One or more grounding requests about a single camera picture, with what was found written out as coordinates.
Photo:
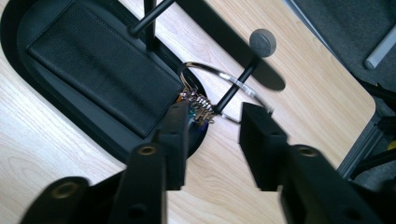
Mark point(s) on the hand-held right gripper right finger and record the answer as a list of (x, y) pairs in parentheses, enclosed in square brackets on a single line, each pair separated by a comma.
[(261, 149)]

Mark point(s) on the key bunch with coloured tags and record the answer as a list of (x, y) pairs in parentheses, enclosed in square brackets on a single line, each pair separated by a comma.
[(199, 107)]

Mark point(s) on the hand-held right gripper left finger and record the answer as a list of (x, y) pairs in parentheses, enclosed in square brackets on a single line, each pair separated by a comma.
[(174, 146)]

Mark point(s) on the black metal stand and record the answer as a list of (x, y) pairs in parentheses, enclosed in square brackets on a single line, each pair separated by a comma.
[(383, 124)]

